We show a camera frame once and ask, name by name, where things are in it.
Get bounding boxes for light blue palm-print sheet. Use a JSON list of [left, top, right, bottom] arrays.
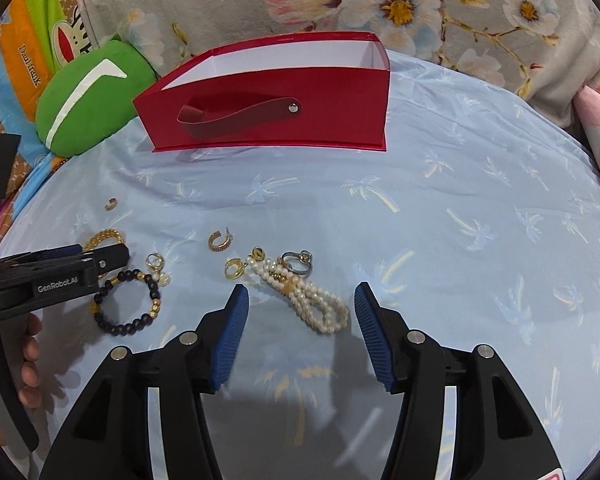
[[0, 50, 600, 480]]

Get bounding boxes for colourful cartoon printed sheet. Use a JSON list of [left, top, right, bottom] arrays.
[[0, 0, 103, 241]]

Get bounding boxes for green round pillow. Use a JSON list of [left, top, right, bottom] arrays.
[[35, 40, 159, 157]]

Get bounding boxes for black bead bracelet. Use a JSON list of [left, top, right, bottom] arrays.
[[93, 269, 162, 336]]

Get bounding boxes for person's left hand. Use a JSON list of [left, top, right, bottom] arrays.
[[0, 312, 43, 423]]

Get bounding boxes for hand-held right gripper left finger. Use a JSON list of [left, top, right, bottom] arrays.
[[39, 284, 250, 480]]

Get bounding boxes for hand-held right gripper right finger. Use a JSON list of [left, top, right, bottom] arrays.
[[354, 281, 563, 480]]

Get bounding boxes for gold earring with pearl drop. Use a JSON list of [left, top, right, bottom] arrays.
[[146, 253, 172, 288]]

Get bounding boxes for gold chain bangle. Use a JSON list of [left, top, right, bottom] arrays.
[[82, 228, 129, 252]]

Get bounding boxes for pearl bracelet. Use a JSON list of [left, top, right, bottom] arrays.
[[247, 255, 351, 335]]

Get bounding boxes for grey floral blanket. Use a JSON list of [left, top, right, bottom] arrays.
[[80, 0, 600, 131]]

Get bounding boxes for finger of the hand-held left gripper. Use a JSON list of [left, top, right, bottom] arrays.
[[40, 243, 131, 281], [0, 244, 84, 267]]

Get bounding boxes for red box with strap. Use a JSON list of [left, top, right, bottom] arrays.
[[132, 31, 393, 153]]

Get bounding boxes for silver rings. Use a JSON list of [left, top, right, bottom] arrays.
[[279, 249, 315, 278]]

